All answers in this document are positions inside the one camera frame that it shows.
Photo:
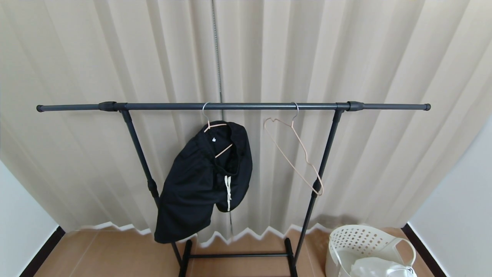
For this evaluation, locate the black shorts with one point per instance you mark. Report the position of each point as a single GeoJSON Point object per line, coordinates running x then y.
{"type": "Point", "coordinates": [192, 192]}

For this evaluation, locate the pink clothes hanger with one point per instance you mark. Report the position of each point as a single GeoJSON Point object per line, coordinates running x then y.
{"type": "Point", "coordinates": [292, 125]}
{"type": "Point", "coordinates": [209, 127]}

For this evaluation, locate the white laundry basket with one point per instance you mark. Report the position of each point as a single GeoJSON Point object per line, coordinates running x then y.
{"type": "Point", "coordinates": [357, 236]}

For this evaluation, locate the black clothes rack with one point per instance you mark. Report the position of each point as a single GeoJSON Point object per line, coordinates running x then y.
{"type": "Point", "coordinates": [269, 106]}

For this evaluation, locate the white printed T-shirt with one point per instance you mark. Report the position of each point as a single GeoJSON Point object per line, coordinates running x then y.
{"type": "Point", "coordinates": [373, 267]}

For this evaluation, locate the beige curtain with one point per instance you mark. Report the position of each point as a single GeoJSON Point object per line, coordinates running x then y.
{"type": "Point", "coordinates": [346, 57]}

